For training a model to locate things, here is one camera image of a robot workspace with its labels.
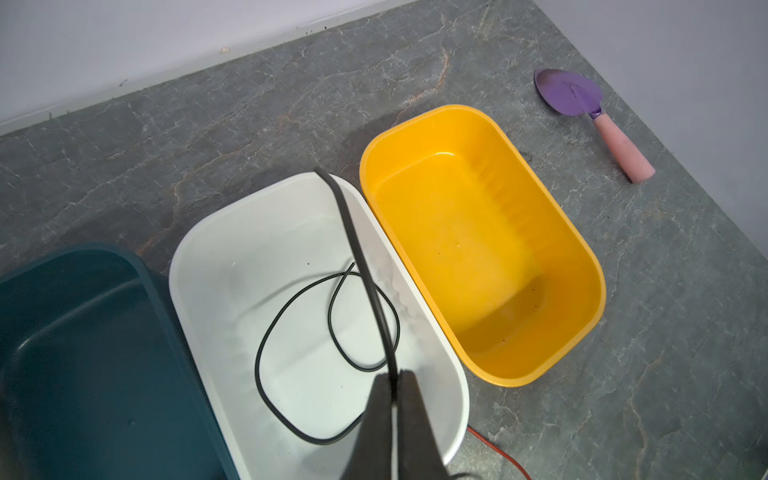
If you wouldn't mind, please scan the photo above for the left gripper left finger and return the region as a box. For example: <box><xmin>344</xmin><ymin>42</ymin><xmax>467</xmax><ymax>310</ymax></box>
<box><xmin>341</xmin><ymin>374</ymin><xmax>394</xmax><ymax>480</ymax></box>

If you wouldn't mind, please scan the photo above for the yellow plastic bin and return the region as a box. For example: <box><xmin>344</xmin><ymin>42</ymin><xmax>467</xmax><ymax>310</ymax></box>
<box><xmin>359</xmin><ymin>105</ymin><xmax>606</xmax><ymax>387</ymax></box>

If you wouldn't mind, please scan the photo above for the white plastic bin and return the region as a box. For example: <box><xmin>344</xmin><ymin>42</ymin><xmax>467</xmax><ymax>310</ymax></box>
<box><xmin>169</xmin><ymin>171</ymin><xmax>469</xmax><ymax>479</ymax></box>

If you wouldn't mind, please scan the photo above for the purple pink toy trowel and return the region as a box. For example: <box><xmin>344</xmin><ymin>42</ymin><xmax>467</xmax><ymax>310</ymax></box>
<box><xmin>534</xmin><ymin>69</ymin><xmax>656</xmax><ymax>183</ymax></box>

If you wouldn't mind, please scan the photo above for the dark teal plastic bin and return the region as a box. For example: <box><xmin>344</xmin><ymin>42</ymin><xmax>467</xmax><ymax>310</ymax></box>
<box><xmin>1</xmin><ymin>244</ymin><xmax>237</xmax><ymax>479</ymax></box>

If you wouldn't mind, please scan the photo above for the red cable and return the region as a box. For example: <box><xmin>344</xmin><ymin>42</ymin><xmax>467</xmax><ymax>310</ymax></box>
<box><xmin>466</xmin><ymin>425</ymin><xmax>533</xmax><ymax>480</ymax></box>

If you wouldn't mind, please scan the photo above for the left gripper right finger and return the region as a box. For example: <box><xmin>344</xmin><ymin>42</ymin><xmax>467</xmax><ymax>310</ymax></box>
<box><xmin>396</xmin><ymin>370</ymin><xmax>450</xmax><ymax>480</ymax></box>

